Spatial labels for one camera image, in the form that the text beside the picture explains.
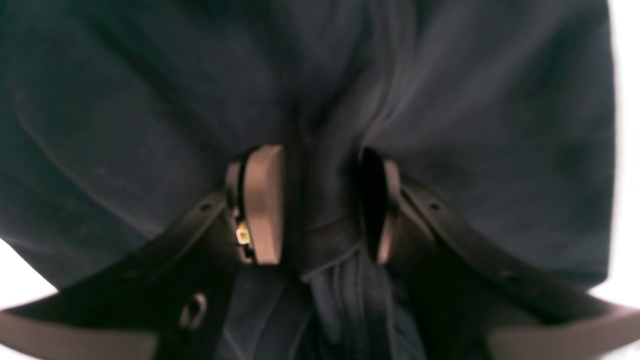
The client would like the black t-shirt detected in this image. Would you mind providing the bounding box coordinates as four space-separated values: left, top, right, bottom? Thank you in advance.
1 0 615 360

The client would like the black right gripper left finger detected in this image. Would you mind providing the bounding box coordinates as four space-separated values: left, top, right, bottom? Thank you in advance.
0 145 285 360

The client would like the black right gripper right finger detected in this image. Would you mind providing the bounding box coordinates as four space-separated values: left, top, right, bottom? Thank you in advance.
359 148 640 360

